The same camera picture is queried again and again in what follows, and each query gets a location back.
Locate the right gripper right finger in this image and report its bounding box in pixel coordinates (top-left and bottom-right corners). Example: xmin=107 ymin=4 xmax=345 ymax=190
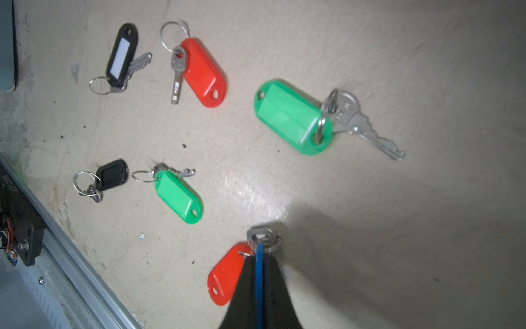
xmin=262 ymin=255 xmax=303 ymax=329

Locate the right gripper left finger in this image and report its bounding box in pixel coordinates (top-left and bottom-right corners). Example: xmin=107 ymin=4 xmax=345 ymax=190
xmin=219 ymin=256 xmax=256 ymax=329

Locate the blue tag key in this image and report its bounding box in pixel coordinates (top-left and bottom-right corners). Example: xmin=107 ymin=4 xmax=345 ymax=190
xmin=255 ymin=243 xmax=264 ymax=329

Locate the black tag key white label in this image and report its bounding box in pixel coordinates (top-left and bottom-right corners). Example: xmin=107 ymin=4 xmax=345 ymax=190
xmin=89 ymin=23 xmax=153 ymax=95

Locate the teal plastic storage box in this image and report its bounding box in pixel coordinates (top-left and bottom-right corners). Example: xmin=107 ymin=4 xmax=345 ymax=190
xmin=1 ymin=0 xmax=16 ymax=92

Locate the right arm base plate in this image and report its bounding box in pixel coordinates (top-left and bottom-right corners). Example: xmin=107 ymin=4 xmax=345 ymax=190
xmin=1 ymin=168 xmax=46 ymax=267

